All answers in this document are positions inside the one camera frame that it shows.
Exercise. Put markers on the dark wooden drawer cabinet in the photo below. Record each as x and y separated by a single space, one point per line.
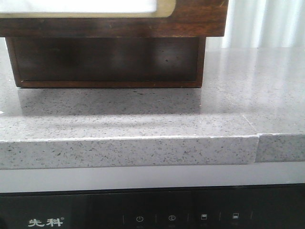
202 62

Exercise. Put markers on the white corrugated back panel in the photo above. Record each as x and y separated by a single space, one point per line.
262 23

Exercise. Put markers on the black appliance control panel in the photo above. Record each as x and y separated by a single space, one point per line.
227 207

